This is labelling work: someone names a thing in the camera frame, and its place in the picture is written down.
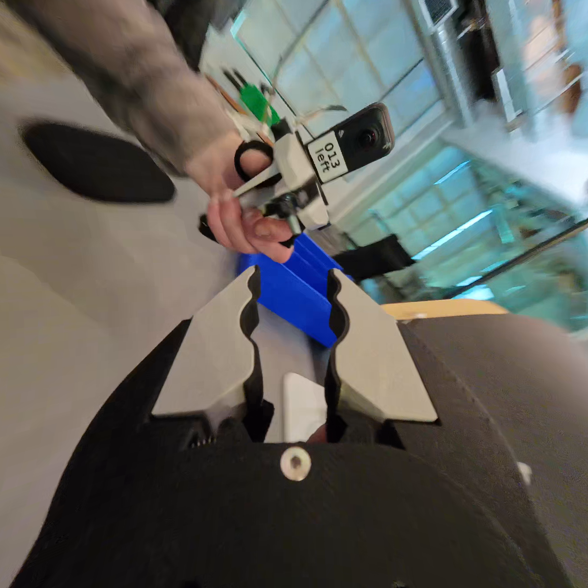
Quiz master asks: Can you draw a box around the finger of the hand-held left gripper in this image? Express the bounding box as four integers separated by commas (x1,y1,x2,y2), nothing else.
272,130,319,188
298,183,331,231

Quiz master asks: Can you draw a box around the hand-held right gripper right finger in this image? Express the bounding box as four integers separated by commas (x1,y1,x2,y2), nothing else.
324,269,439,443

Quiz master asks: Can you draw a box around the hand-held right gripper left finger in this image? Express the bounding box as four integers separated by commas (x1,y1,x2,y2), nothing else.
152,266,275,443

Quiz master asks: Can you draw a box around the small black spring part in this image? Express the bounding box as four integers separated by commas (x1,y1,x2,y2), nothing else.
263,193,304,235

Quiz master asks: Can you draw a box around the blue plastic bin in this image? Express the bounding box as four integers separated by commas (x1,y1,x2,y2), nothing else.
236,232,354,348

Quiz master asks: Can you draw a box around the person's left forearm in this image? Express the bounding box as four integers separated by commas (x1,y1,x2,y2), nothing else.
14,0,240,177

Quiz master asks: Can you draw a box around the small green object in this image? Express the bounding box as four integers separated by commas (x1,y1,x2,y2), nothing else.
239,85,281,127

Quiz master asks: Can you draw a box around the person's left hand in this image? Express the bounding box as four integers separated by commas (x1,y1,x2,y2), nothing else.
185,131,296,264

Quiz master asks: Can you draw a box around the black floor bin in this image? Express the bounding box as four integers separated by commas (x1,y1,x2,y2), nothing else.
331,233,416,282

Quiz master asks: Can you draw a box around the grey-topped wooden board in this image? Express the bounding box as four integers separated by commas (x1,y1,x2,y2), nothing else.
381,299,588,588

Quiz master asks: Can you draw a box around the white air vent grille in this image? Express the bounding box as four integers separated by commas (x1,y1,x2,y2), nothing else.
418,0,460,24

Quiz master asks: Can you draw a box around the black soft pad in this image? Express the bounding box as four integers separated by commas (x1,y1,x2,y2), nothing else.
21,120,177,205

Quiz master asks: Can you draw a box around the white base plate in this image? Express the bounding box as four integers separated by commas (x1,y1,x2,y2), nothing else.
281,372,329,444

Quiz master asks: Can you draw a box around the silver ventilation duct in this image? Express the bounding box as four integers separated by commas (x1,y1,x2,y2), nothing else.
413,14,478,127

